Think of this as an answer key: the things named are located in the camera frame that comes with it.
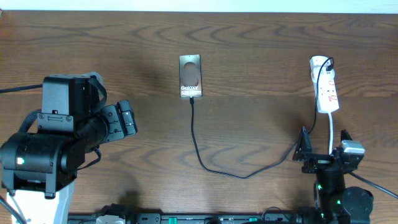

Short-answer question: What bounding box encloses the black USB charging cable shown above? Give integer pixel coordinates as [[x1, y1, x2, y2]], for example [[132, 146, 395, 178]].
[[188, 57, 335, 180]]

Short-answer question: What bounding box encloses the Galaxy S25 Ultra smartphone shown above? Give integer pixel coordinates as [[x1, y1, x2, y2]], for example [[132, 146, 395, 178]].
[[179, 54, 203, 98]]

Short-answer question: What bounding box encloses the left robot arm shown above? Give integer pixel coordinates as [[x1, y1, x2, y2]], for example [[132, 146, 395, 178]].
[[1, 72, 137, 223]]

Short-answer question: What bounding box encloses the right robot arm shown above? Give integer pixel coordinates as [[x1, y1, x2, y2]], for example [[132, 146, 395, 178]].
[[292, 128, 374, 224]]

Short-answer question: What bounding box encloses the white USB charger plug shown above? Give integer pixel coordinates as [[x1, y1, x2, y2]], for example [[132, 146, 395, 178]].
[[310, 55, 335, 83]]

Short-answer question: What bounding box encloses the white power strip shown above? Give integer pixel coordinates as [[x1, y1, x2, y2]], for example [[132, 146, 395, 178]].
[[308, 55, 340, 114]]

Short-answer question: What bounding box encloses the white power strip cord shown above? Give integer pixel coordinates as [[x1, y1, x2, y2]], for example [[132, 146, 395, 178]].
[[327, 112, 335, 156]]

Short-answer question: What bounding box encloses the black right camera cable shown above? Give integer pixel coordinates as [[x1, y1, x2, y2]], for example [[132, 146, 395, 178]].
[[348, 170, 398, 200]]

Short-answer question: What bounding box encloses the black camera cable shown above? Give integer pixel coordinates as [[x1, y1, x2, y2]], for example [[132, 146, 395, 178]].
[[0, 83, 43, 95], [348, 170, 398, 200]]

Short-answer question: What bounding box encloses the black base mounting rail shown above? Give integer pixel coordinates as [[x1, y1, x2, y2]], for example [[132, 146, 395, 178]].
[[67, 204, 317, 224]]

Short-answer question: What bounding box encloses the black left camera cable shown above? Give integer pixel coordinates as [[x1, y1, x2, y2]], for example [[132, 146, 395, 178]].
[[0, 83, 43, 95]]

